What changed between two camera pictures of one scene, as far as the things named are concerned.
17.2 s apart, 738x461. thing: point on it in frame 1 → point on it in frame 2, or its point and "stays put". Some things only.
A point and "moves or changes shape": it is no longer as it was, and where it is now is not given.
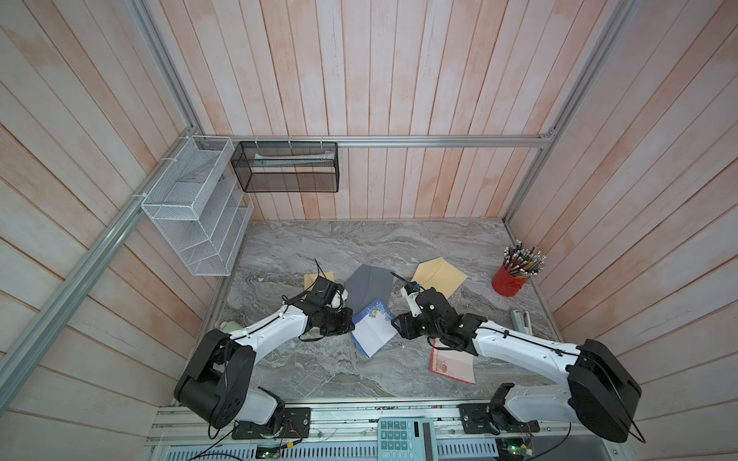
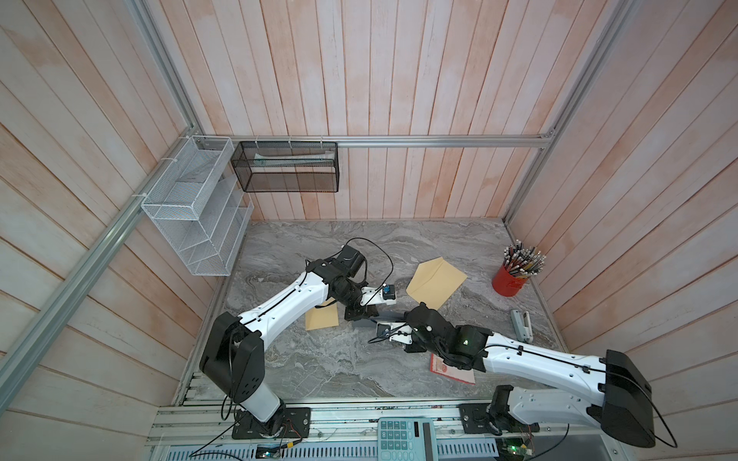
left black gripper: [345, 326] → [360, 312]
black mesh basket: [282, 166] stays put
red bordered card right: [455, 364] stays put
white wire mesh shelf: [200, 206] stays put
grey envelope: [366, 285] moves or changes shape
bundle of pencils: [523, 262] stays put
